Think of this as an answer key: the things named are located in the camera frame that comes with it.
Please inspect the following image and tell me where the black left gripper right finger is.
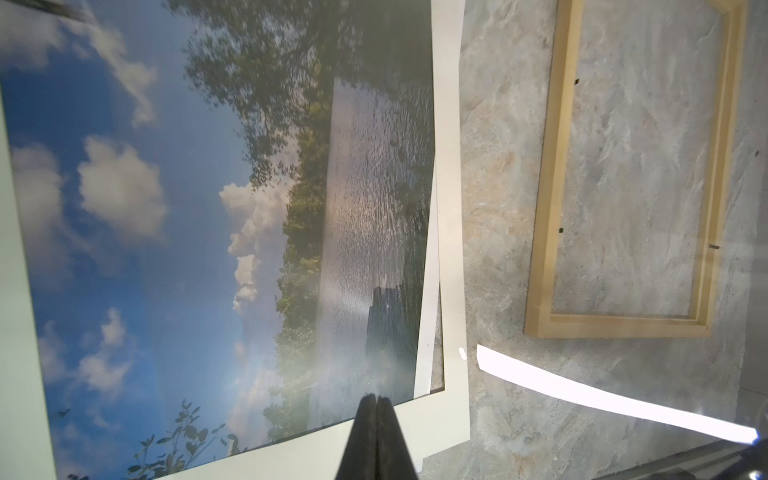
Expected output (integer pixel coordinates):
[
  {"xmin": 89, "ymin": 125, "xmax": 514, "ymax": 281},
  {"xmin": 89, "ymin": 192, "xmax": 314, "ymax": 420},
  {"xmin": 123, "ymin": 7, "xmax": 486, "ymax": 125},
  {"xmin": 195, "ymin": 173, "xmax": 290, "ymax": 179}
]
[{"xmin": 376, "ymin": 397, "xmax": 418, "ymax": 480}]

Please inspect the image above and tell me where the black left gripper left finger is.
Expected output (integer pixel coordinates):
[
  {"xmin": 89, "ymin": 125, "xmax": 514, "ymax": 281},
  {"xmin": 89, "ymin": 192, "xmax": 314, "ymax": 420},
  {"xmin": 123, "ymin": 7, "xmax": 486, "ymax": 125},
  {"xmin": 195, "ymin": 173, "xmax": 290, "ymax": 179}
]
[{"xmin": 335, "ymin": 394, "xmax": 377, "ymax": 480}]

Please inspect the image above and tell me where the clear acrylic sheet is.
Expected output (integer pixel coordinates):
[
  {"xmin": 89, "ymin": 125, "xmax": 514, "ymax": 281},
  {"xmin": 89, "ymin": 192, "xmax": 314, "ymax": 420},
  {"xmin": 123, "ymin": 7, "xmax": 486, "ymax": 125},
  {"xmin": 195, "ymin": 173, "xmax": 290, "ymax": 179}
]
[{"xmin": 0, "ymin": 0, "xmax": 760, "ymax": 480}]

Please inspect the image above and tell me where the landscape photo print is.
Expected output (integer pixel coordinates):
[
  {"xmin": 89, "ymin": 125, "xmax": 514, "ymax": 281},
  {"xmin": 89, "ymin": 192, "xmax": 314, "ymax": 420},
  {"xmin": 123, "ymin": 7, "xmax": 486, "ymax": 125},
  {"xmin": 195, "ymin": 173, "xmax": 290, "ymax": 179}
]
[{"xmin": 1, "ymin": 1, "xmax": 443, "ymax": 479}]

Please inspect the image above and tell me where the light wooden picture frame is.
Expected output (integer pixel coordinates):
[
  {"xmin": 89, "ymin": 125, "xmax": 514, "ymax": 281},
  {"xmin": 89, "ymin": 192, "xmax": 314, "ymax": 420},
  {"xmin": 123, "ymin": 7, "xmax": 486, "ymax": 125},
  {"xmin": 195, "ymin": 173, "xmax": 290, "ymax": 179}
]
[{"xmin": 524, "ymin": 1, "xmax": 748, "ymax": 339}]

